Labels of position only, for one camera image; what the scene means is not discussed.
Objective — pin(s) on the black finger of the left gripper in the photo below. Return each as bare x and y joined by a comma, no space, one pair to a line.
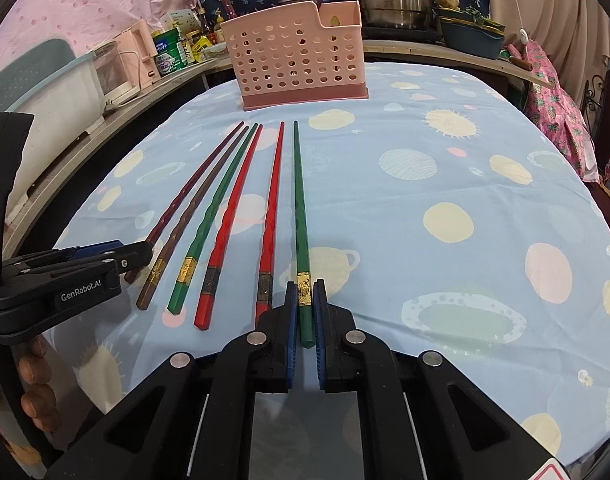
128,257
94,249

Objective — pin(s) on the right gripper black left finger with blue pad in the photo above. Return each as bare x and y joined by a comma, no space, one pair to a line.
260,361

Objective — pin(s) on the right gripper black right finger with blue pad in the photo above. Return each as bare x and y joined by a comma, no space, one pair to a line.
351,360

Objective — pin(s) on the brown chopstick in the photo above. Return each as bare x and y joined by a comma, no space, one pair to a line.
162,259

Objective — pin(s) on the red chopstick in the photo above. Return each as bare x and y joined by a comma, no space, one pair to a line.
264,296
203,314

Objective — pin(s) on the dark green chopstick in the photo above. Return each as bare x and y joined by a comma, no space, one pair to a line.
303,266

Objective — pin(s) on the maroon chopstick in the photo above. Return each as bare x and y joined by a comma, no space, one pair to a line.
156,232

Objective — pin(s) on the person's left hand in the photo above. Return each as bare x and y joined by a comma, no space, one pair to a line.
39,401

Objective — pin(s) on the white plastic storage bin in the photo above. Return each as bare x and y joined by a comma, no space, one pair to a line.
65,104

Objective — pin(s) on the clear blender jar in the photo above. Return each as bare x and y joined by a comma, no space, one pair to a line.
114,81

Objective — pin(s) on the blue planet pattern tablecloth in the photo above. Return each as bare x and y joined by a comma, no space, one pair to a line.
436,213

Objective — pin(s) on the green milk powder can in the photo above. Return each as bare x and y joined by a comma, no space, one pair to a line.
170,55

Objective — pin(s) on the pink electric kettle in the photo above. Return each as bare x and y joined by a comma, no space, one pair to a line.
137,52

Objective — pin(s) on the white paper box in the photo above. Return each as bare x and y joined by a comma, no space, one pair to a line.
185,20

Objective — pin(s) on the pink perforated utensil basket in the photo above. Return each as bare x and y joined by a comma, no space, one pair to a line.
297,53

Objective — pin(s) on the pink floral apron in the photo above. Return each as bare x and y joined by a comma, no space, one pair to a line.
556,114

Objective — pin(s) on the stacked blue yellow bowls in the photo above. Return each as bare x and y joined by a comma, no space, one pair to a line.
470,32

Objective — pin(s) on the beige curtain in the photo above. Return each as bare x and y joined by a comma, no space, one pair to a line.
575,34

